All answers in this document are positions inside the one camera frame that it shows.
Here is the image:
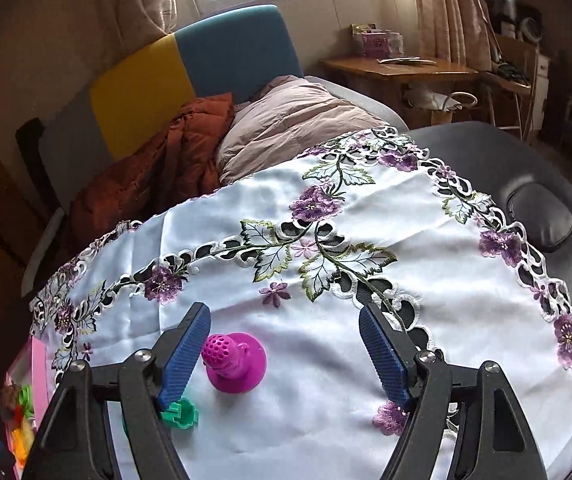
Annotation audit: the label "purple toy stamp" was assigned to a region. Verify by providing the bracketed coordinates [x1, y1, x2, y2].
[202, 331, 269, 395]

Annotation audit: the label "pink storage box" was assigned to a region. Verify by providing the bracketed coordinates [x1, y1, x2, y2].
[350, 23, 405, 57]

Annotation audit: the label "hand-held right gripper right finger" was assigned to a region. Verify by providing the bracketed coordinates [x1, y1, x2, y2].
[359, 304, 549, 480]

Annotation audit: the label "black padded table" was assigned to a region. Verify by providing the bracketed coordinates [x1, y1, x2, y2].
[405, 120, 572, 322]

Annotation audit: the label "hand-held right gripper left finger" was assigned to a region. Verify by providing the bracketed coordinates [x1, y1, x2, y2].
[20, 302, 213, 480]

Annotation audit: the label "pink cardboard box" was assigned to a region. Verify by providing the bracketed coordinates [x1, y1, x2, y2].
[0, 337, 52, 467]

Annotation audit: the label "beige pillow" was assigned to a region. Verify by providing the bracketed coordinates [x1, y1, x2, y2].
[215, 74, 410, 187]

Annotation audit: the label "wooden desk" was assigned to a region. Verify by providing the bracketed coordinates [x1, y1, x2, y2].
[320, 54, 483, 127]

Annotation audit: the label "brown quilted jacket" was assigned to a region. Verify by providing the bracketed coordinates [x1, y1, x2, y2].
[68, 92, 237, 262]

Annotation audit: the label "beige curtain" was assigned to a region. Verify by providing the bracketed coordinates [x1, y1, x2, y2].
[410, 0, 478, 62]

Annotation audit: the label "white floral embroidered tablecloth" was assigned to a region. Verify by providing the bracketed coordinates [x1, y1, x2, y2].
[29, 127, 572, 480]

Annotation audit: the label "cluttered storage shelf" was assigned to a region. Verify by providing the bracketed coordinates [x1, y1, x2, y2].
[475, 0, 553, 142]

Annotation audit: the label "dark green toy mold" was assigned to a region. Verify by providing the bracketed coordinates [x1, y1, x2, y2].
[121, 395, 201, 434]

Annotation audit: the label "grey yellow blue headboard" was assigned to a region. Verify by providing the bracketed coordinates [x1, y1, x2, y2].
[40, 3, 305, 212]

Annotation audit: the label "papers on desk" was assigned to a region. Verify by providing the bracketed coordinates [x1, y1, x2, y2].
[377, 55, 438, 67]

